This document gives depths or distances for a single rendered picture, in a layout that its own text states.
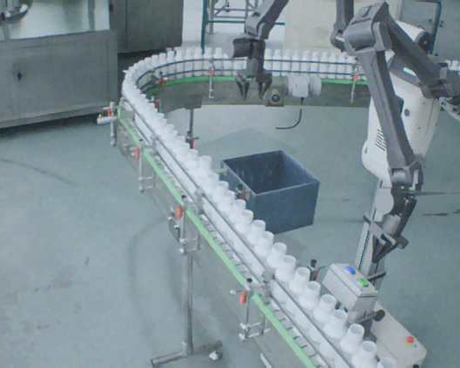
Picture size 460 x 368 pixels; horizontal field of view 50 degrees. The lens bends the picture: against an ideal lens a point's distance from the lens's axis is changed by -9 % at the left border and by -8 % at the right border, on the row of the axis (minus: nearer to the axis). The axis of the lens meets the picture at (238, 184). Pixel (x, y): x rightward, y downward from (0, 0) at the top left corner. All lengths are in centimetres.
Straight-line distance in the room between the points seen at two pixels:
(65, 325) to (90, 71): 255
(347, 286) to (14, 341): 189
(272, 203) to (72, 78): 294
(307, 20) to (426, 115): 390
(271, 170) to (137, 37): 460
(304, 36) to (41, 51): 268
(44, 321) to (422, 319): 210
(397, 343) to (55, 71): 350
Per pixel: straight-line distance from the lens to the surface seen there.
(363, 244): 215
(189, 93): 316
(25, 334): 289
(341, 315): 131
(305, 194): 224
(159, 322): 286
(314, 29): 566
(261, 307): 153
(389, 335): 260
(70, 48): 466
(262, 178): 248
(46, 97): 476
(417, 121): 180
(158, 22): 689
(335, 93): 339
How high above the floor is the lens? 203
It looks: 30 degrees down
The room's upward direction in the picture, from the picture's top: 5 degrees clockwise
